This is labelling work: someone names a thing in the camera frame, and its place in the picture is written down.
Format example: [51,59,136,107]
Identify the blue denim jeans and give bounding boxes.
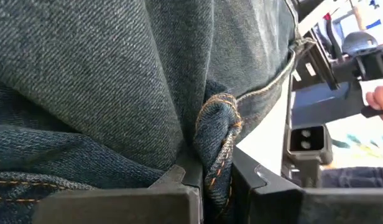
[0,0,300,224]

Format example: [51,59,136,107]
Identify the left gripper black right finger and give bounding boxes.
[231,146,383,224]

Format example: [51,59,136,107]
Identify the person's hand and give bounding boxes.
[365,81,383,127]

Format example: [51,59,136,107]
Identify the black leader arm handle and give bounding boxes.
[361,105,383,119]

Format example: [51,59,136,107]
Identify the white table mat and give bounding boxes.
[236,74,293,177]

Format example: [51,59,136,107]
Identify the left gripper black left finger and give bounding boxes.
[32,164,202,224]

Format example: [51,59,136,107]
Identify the person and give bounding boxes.
[320,167,383,189]

